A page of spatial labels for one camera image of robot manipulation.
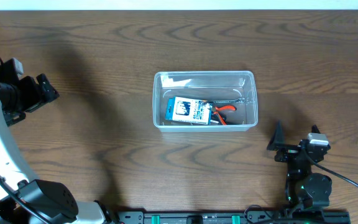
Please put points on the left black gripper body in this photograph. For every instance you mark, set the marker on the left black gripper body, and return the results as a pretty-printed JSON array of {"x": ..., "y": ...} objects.
[{"x": 33, "y": 94}]

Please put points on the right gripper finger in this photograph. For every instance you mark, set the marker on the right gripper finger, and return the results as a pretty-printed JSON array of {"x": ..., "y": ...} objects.
[
  {"x": 277, "y": 141},
  {"x": 314, "y": 129}
]

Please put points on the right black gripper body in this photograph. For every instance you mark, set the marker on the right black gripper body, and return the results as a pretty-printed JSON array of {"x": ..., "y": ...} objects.
[{"x": 293, "y": 151}]

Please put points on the silver ring wrench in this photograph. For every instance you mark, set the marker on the silver ring wrench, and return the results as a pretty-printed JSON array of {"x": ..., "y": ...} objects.
[{"x": 238, "y": 100}]

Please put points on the red handled pliers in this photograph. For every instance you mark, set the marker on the red handled pliers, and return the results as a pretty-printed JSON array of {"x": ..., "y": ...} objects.
[{"x": 223, "y": 108}]

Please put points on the clear plastic storage container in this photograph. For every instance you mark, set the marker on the clear plastic storage container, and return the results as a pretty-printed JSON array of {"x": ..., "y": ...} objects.
[{"x": 206, "y": 86}]

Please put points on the blue white cardboard box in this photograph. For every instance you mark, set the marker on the blue white cardboard box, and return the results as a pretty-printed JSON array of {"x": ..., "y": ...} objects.
[{"x": 188, "y": 110}]

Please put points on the yellow black screwdriver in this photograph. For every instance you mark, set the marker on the yellow black screwdriver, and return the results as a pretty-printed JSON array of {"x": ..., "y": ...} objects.
[{"x": 218, "y": 117}]

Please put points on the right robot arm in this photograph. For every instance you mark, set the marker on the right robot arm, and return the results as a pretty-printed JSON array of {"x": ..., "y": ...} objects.
[{"x": 305, "y": 190}]

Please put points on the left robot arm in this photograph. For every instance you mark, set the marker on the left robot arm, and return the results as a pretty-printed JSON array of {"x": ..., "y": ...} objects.
[{"x": 24, "y": 198}]

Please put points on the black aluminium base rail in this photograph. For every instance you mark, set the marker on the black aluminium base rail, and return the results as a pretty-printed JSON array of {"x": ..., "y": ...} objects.
[{"x": 250, "y": 216}]

